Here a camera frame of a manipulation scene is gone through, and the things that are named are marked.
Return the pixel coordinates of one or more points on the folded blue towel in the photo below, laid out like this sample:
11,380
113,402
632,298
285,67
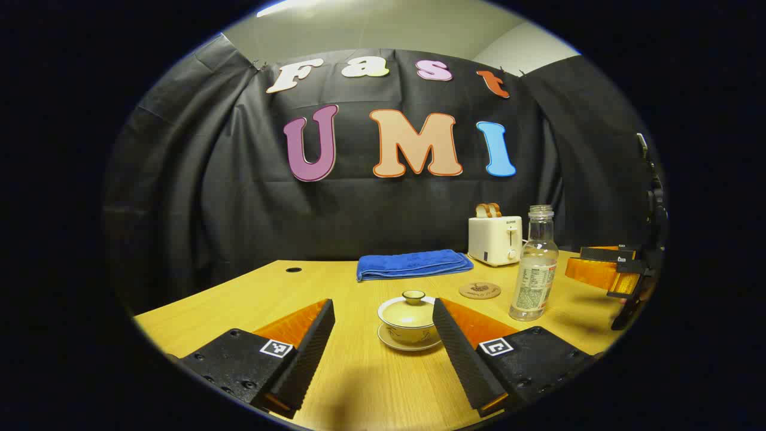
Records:
413,264

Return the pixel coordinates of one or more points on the round brown coaster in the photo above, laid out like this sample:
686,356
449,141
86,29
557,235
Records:
480,291

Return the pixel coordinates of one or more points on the cream teacup lid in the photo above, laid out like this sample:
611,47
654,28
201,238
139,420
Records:
407,308

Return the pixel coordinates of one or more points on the white toaster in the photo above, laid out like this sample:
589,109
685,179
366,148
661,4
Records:
491,239

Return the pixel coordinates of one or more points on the clear water bottle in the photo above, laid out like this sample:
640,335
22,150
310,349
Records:
532,281

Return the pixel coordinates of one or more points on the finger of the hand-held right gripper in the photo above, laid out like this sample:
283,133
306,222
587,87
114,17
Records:
592,272
604,254

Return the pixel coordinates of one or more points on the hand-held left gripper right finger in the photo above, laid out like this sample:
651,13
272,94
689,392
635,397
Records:
458,353

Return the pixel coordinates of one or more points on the cream teacup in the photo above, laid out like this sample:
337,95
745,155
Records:
407,334

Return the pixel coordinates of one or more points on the cream saucer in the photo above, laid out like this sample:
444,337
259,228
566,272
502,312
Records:
413,347

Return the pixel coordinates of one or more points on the toast slice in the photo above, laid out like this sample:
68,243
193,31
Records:
496,209
482,211

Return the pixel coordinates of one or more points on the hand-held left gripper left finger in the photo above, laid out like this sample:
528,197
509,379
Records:
308,353

